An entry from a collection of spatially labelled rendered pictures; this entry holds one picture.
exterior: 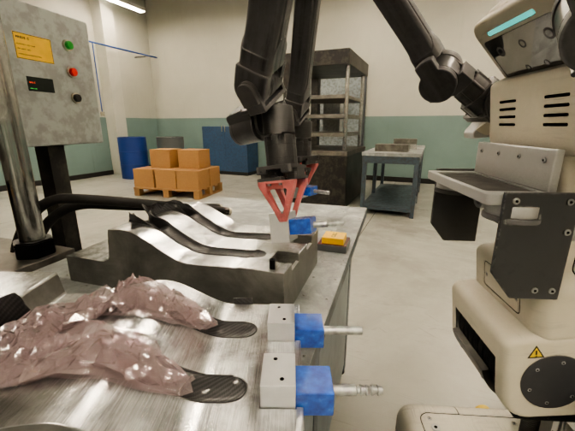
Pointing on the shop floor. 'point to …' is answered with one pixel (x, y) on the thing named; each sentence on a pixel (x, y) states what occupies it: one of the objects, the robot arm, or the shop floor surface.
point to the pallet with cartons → (178, 173)
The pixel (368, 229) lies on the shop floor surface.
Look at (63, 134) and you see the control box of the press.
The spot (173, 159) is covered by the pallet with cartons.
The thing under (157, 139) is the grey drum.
